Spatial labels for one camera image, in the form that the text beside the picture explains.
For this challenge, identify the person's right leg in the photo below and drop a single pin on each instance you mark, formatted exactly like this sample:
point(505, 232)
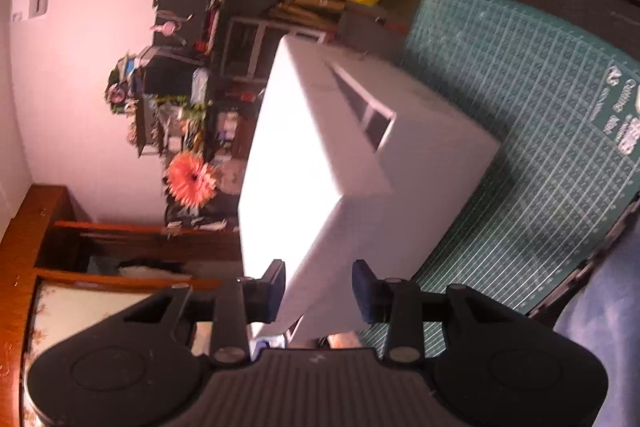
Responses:
point(610, 332)

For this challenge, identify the white shelf unit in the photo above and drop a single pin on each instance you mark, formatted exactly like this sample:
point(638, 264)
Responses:
point(257, 49)

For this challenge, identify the white storage box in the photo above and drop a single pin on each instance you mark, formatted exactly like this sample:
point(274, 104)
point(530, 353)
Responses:
point(440, 187)

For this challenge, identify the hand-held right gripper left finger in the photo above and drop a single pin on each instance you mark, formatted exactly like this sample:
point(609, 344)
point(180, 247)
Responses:
point(275, 287)

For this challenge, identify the pink gerbera flower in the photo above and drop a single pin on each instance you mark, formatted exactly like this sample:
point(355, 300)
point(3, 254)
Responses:
point(192, 179)

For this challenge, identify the pink headphones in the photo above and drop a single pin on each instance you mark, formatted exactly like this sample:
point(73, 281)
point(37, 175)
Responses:
point(167, 28)

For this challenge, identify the light blue wipes pack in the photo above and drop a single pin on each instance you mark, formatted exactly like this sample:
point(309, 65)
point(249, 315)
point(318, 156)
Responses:
point(200, 84)

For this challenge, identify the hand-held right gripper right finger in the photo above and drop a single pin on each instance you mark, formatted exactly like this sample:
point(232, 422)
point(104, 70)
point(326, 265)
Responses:
point(362, 292)

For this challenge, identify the round picture badge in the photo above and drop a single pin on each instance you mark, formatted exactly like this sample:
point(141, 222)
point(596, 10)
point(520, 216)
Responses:
point(117, 93)

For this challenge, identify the green cutting mat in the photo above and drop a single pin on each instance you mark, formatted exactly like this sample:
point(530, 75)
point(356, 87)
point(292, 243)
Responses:
point(525, 107)

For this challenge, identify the black computer tower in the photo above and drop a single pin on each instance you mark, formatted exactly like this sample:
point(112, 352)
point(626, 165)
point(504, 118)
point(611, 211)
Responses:
point(167, 77)

